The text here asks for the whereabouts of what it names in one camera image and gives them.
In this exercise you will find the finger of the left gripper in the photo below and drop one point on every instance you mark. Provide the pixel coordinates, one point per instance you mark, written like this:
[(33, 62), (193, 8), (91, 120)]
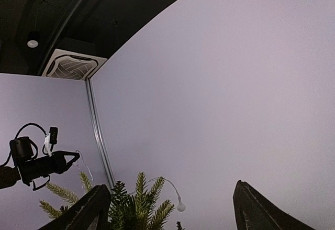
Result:
[(63, 154), (68, 164)]

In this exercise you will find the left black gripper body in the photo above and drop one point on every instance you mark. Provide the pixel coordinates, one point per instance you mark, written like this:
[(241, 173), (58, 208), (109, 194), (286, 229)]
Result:
[(29, 166)]

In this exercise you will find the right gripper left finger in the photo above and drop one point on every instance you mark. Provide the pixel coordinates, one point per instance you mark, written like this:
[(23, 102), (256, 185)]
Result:
[(93, 205)]

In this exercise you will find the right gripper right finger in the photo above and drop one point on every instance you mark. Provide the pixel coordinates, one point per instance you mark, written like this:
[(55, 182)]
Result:
[(254, 211)]

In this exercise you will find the small green christmas tree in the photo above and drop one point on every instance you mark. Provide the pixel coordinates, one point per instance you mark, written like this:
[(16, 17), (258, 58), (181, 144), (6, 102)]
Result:
[(138, 211)]

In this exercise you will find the white ball light garland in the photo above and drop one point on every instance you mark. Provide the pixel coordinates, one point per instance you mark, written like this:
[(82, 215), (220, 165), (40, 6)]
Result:
[(181, 207)]

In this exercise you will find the ceiling air vent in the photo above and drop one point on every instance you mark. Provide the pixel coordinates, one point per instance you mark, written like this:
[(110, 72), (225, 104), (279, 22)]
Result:
[(71, 65)]

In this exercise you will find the ceiling spot lamp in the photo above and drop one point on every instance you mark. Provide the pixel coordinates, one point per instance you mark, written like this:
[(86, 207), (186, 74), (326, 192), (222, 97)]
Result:
[(33, 39)]

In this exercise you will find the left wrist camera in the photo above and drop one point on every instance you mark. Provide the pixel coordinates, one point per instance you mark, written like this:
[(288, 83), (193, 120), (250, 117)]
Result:
[(50, 141)]

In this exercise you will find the left aluminium frame post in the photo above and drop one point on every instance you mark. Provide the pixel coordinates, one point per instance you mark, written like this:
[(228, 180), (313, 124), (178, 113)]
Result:
[(98, 134)]

